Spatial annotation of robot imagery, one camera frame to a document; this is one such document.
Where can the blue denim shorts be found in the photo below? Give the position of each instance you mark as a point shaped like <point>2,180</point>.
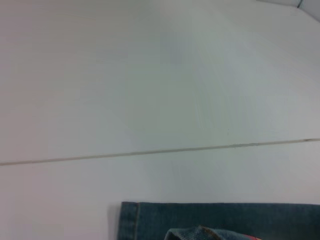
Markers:
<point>225,217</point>

